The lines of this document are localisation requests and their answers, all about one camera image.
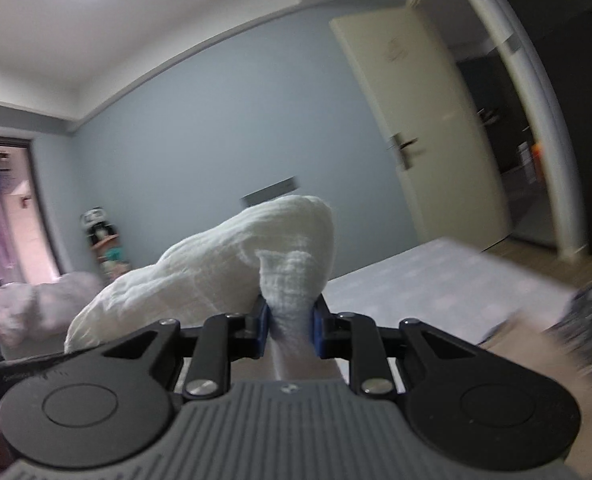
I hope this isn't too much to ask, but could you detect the polka dot bed sheet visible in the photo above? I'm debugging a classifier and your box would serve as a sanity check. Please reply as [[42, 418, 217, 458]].
[[326, 237, 592, 346]]

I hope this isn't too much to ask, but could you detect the white door frame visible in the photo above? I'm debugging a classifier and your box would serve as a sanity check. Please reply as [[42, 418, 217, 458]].
[[406, 0, 589, 263]]

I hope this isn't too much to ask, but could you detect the dark door handle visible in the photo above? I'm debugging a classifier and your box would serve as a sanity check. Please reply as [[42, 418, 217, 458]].
[[385, 132, 421, 170]]

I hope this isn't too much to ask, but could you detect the cream door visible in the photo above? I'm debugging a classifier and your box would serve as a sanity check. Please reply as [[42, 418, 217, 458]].
[[328, 7, 511, 253]]

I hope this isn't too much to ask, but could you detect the white muslin garment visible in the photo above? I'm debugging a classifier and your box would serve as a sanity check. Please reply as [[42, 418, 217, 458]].
[[63, 194, 349, 383]]

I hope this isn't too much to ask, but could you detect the grey garment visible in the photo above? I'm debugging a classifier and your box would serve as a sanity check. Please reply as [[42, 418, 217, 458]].
[[550, 275, 592, 376]]

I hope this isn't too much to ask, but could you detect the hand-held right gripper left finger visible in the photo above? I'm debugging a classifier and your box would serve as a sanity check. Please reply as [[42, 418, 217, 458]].
[[101, 297, 271, 401]]

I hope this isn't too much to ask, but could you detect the balcony glass door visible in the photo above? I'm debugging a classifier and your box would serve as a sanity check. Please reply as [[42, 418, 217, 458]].
[[0, 135, 62, 291]]

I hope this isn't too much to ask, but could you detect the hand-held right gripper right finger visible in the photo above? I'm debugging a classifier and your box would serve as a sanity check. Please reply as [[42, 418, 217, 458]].
[[311, 297, 484, 402]]

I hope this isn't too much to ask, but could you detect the row of plush toys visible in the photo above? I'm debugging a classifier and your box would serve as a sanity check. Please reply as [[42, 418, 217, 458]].
[[79, 206, 129, 281]]

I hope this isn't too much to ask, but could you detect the beige garment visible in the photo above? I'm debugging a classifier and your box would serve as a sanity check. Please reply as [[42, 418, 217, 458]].
[[476, 305, 592, 441]]

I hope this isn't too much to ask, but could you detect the pink fuzzy blanket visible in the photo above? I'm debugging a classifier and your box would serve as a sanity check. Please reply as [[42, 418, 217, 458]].
[[0, 271, 107, 361]]

